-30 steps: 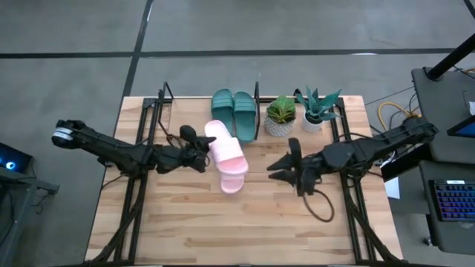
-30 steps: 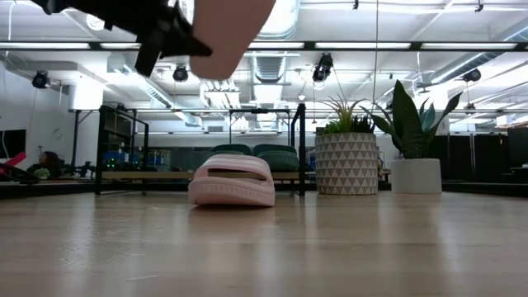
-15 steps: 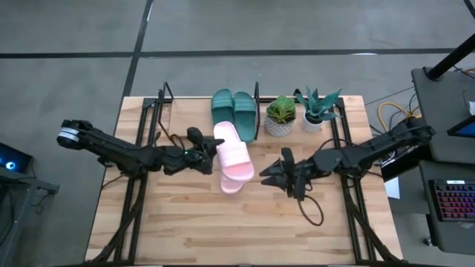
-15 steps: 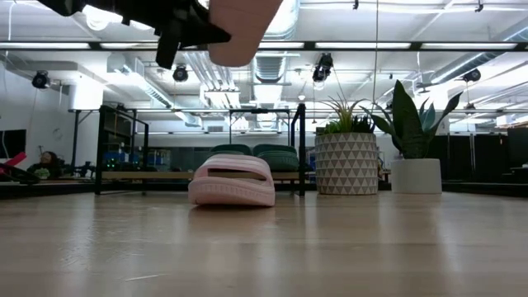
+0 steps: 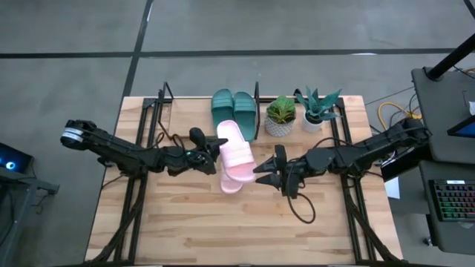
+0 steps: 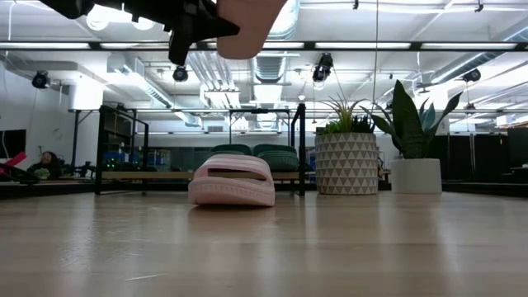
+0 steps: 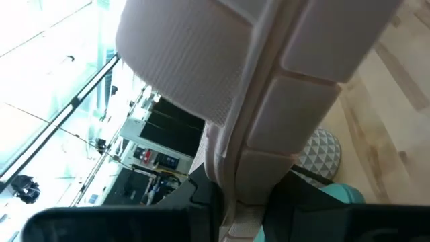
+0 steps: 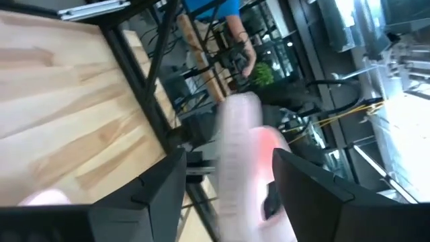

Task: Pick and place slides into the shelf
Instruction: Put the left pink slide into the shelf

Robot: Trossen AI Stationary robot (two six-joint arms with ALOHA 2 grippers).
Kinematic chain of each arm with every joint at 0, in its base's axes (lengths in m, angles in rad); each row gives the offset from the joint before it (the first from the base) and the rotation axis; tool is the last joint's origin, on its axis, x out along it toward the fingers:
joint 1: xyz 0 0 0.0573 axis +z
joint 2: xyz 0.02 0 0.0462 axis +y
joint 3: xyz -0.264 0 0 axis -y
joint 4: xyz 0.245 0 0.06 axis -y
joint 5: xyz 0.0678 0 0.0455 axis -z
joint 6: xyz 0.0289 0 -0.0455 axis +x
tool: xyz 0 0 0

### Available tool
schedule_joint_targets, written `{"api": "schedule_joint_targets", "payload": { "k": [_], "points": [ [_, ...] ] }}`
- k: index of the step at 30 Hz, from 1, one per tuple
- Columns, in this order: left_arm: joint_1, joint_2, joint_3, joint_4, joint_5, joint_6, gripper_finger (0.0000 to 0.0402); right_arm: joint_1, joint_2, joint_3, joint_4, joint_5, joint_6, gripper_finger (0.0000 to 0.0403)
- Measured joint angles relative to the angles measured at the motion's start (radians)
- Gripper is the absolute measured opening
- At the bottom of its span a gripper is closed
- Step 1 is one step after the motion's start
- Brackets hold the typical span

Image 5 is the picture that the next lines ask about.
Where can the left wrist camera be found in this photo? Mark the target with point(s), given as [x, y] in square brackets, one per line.
[197, 136]

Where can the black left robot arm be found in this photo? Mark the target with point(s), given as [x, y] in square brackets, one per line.
[118, 152]

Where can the teal plant in white pot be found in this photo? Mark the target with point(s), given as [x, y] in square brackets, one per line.
[315, 107]

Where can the black backlit keyboard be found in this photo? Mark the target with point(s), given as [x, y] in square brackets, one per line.
[454, 200]

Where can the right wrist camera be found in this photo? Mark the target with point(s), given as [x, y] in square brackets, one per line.
[280, 154]

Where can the blue lit screen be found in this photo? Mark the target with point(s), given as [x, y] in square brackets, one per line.
[465, 129]

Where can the computer with blue light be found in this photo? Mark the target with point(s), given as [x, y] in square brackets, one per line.
[13, 159]

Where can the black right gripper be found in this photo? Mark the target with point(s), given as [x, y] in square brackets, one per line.
[291, 172]

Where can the green rubber slide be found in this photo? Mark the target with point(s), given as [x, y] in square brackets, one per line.
[222, 109]
[245, 115]

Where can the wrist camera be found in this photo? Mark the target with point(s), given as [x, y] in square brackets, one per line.
[197, 136]
[280, 154]

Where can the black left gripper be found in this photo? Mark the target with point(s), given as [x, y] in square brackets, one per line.
[193, 161]

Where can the white paper sheet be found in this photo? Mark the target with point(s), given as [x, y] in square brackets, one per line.
[392, 188]

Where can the black round knob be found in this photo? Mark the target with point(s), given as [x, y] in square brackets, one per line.
[297, 91]

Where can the green plant in patterned pot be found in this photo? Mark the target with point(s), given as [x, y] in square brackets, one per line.
[280, 116]

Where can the black pole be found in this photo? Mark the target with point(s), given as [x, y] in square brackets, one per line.
[451, 57]

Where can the grey desk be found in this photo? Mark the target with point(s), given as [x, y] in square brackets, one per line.
[441, 111]

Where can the pink rubber slide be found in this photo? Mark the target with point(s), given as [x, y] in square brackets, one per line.
[237, 152]
[229, 185]

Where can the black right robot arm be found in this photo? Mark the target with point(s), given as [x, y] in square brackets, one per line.
[352, 155]

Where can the wooden shelf with black frame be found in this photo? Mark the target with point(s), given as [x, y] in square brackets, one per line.
[185, 115]

